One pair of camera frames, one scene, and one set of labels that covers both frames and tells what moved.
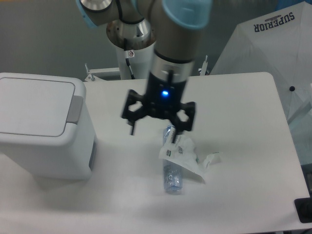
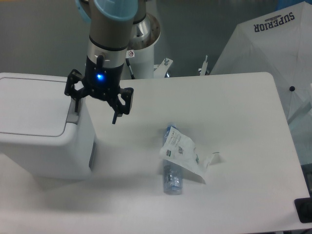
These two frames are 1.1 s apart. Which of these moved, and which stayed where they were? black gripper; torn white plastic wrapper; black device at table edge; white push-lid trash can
Moved: black gripper
Stayed: white push-lid trash can; black device at table edge; torn white plastic wrapper
